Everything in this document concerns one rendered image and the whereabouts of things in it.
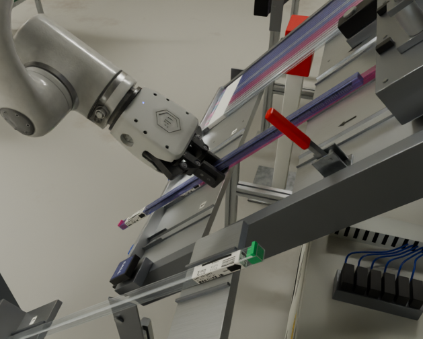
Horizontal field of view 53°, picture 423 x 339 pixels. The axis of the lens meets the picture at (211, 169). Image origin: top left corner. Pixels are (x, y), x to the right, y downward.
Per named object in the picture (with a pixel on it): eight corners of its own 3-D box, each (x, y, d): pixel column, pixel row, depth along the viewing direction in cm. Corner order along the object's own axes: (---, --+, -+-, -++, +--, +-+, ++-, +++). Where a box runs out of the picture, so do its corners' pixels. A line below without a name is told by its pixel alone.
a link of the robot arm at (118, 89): (100, 93, 54) (120, 107, 54) (130, 60, 60) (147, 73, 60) (79, 131, 59) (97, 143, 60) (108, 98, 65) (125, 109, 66)
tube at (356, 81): (123, 230, 79) (118, 227, 79) (126, 224, 80) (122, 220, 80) (363, 84, 47) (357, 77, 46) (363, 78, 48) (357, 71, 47)
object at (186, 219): (140, 287, 76) (126, 277, 75) (232, 96, 123) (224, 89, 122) (208, 257, 64) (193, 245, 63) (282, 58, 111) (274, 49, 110)
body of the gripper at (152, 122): (111, 107, 54) (183, 157, 56) (143, 68, 61) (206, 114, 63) (91, 140, 59) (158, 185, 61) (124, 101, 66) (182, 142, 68)
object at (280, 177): (247, 201, 189) (261, 33, 137) (258, 167, 206) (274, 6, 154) (301, 212, 184) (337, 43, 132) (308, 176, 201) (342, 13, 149)
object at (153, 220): (147, 296, 78) (117, 274, 76) (235, 104, 125) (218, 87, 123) (150, 295, 77) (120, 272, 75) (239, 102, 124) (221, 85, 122)
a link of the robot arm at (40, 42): (93, 101, 53) (129, 60, 59) (0, 35, 51) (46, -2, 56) (79, 132, 60) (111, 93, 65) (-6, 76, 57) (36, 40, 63)
